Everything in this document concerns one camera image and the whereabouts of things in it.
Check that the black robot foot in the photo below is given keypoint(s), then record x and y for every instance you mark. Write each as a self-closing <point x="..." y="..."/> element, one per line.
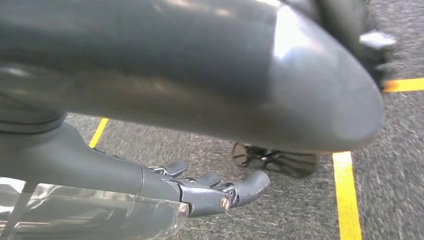
<point x="291" y="165"/>

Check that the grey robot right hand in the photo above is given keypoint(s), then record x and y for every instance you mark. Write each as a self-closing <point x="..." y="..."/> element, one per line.
<point x="165" y="66"/>

